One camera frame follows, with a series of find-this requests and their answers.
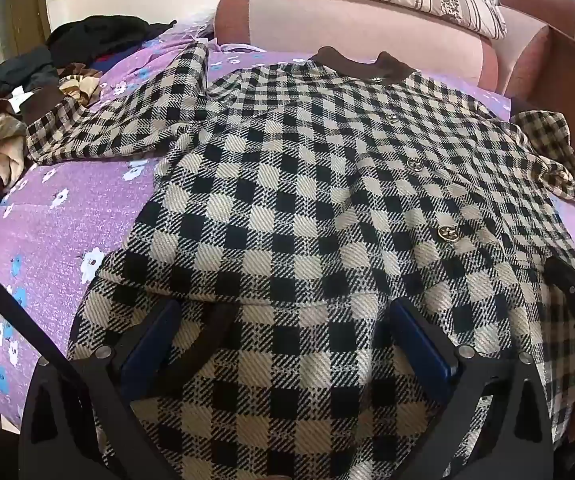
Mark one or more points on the black clothing pile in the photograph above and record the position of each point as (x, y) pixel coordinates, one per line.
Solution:
(102, 35)

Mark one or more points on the purple floral bedsheet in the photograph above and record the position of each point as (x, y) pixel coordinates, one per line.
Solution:
(57, 240)

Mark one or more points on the clear plastic bag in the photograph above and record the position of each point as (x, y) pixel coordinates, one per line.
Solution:
(197, 29)

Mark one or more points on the blue red cloth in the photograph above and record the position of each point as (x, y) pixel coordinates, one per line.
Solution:
(103, 63)

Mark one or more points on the dark grey garment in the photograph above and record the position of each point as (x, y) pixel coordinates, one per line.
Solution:
(12, 72)

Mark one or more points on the black beige checkered jacket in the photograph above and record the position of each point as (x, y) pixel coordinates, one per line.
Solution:
(292, 185)

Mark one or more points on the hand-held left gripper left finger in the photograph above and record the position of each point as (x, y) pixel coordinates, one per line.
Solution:
(151, 342)

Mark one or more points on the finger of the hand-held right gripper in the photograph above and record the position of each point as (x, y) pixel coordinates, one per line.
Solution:
(567, 277)

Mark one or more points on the grey patterned curtain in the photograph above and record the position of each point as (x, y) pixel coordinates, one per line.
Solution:
(2, 30)

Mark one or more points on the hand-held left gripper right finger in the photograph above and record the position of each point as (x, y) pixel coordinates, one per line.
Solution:
(417, 342)

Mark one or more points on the pink padded side cushion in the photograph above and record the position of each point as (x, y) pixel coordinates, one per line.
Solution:
(522, 20)

